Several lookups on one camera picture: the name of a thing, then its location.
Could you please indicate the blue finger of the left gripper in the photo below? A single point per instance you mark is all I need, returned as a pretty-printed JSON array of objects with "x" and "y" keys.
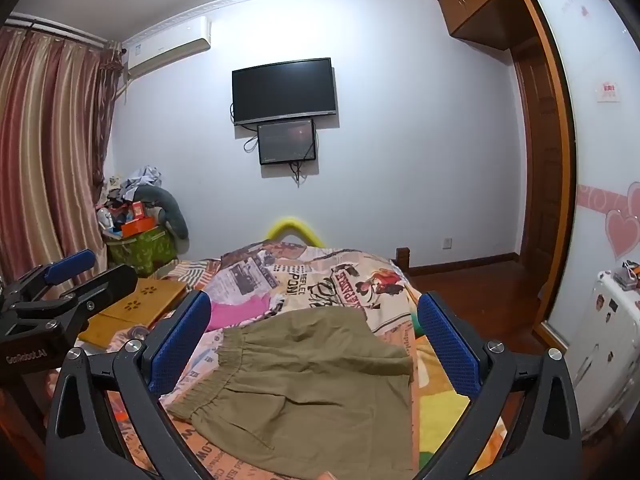
[
  {"x": 67, "y": 265},
  {"x": 95, "y": 287}
]

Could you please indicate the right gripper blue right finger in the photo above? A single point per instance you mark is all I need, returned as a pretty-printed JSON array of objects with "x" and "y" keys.
[{"x": 544, "y": 442}]

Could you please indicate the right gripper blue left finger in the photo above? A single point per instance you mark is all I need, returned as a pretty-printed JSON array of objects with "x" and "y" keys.
[{"x": 83, "y": 438}]

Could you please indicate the olive green pants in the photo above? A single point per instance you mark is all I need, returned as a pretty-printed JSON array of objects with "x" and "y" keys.
[{"x": 305, "y": 392}]

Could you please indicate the green fabric storage box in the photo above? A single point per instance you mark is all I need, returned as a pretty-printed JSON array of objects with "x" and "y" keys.
[{"x": 145, "y": 252}]

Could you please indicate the orange box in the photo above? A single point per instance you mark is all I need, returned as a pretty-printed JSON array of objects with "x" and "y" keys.
[{"x": 137, "y": 226}]

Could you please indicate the pink folded garment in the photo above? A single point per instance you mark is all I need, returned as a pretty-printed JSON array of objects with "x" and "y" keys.
[{"x": 226, "y": 315}]

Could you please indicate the crumpled white clothes pile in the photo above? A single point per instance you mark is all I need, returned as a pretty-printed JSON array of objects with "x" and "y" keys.
[{"x": 147, "y": 175}]

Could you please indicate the printed bed blanket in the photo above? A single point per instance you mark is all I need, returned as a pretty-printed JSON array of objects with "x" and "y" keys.
[{"x": 298, "y": 277}]

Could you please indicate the yellow foam tube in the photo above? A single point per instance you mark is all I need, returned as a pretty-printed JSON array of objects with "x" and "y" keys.
[{"x": 292, "y": 225}]

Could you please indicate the striped red gold curtain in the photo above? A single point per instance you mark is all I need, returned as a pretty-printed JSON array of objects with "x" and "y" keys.
[{"x": 57, "y": 106}]

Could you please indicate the white air conditioner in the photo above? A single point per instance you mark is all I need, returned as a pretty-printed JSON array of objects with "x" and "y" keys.
[{"x": 167, "y": 46}]

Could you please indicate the wooden door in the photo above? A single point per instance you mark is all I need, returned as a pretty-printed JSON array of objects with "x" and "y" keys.
[{"x": 543, "y": 157}]

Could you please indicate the wooden overhead cabinet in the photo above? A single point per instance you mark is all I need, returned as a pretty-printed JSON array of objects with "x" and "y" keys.
[{"x": 498, "y": 24}]

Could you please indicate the small black wall monitor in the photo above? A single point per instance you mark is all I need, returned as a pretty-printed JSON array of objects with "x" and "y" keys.
[{"x": 285, "y": 142}]

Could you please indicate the wall power socket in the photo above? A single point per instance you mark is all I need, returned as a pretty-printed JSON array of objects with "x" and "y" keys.
[{"x": 447, "y": 243}]

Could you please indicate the wooden bed post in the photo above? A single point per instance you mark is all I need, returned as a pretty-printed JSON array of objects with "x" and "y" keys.
[{"x": 402, "y": 258}]

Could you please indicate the large black wall television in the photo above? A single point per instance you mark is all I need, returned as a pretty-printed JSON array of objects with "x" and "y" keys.
[{"x": 283, "y": 90}]

